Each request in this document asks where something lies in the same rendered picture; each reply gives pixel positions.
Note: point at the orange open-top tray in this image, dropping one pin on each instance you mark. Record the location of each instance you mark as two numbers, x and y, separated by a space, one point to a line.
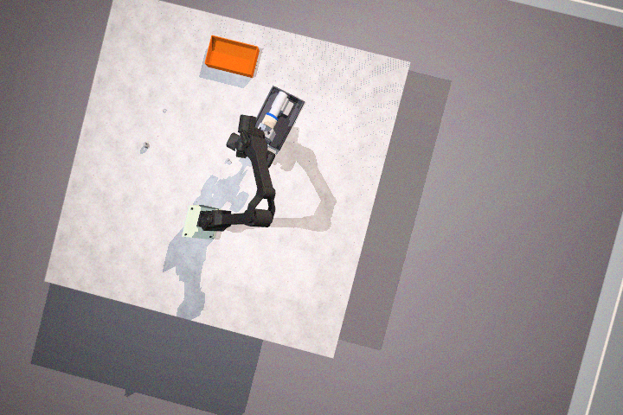
232 56

